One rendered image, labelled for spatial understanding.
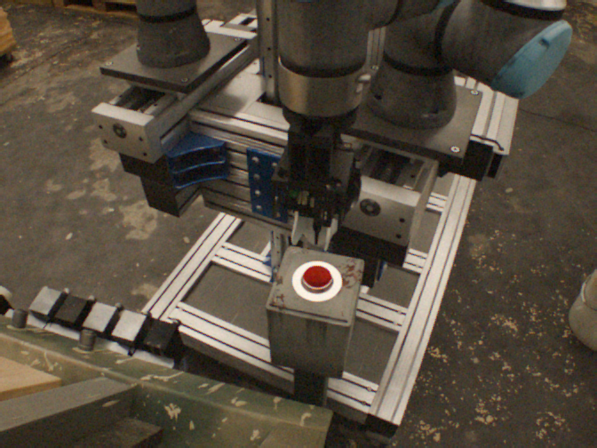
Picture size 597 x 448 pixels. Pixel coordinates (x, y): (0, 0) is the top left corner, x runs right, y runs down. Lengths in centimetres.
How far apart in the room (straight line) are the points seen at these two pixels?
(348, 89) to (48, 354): 53
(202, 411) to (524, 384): 134
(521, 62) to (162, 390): 60
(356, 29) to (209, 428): 48
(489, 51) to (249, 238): 123
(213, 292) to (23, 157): 160
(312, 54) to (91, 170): 220
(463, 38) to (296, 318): 43
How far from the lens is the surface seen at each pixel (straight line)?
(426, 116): 76
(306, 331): 67
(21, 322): 82
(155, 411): 64
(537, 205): 239
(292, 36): 38
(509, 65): 63
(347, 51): 38
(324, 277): 65
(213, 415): 61
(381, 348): 145
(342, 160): 47
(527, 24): 63
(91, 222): 223
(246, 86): 105
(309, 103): 40
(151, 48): 96
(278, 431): 55
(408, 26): 71
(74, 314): 92
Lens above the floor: 146
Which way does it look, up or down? 46 degrees down
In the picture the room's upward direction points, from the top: straight up
